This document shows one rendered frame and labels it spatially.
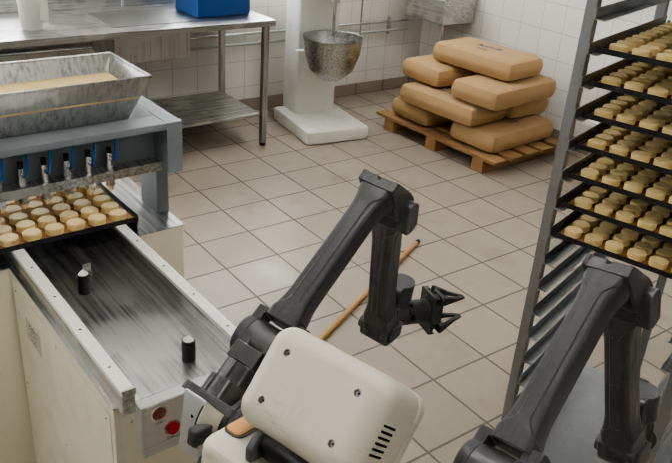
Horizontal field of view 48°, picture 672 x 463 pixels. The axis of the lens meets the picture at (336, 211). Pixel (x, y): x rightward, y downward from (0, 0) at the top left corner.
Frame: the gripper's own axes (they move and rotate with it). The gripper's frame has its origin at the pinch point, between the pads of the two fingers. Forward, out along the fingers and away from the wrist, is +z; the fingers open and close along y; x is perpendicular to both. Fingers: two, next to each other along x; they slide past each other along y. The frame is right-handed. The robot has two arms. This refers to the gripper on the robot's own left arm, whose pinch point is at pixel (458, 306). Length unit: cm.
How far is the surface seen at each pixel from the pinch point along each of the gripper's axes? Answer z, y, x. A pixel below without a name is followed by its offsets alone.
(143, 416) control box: -75, -16, -3
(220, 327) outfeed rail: -55, -7, 14
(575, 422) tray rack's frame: 80, -76, 31
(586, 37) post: 42, 61, 26
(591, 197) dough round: 57, 14, 26
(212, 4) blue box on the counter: 21, 12, 358
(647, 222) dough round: 62, 14, 8
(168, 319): -65, -13, 29
